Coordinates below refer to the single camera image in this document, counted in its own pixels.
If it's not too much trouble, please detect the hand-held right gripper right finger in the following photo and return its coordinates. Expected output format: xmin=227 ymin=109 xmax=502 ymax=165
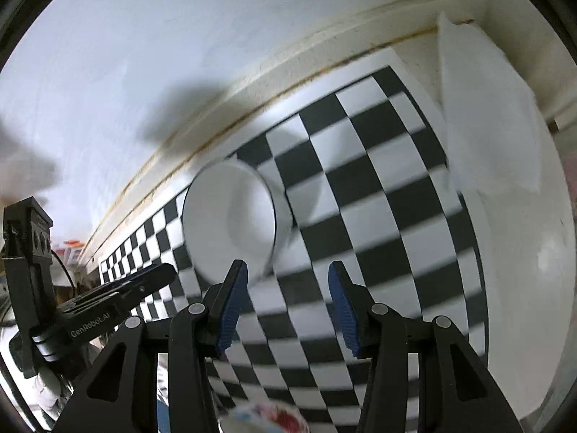
xmin=328 ymin=261 xmax=526 ymax=433

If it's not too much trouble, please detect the white tissue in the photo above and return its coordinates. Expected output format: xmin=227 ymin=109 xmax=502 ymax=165
xmin=436 ymin=11 xmax=542 ymax=194

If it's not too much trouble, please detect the patterned white bowl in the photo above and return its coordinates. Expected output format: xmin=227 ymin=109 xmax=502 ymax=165
xmin=219 ymin=403 xmax=309 ymax=433

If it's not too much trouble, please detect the black white checkered mat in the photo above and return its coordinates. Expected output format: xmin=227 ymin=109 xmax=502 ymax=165
xmin=97 ymin=49 xmax=490 ymax=433

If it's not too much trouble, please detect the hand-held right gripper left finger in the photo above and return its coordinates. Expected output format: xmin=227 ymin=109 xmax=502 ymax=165
xmin=54 ymin=259 xmax=250 ymax=433

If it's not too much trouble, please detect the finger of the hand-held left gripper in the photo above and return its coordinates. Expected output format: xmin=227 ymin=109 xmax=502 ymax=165
xmin=118 ymin=285 xmax=157 ymax=317
xmin=94 ymin=262 xmax=177 ymax=297

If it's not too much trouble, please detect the black cable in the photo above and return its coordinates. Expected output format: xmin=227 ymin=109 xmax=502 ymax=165
xmin=49 ymin=247 xmax=78 ymax=290

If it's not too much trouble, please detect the plain white bowl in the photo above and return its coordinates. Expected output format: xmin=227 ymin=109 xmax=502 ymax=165
xmin=181 ymin=159 xmax=294 ymax=286

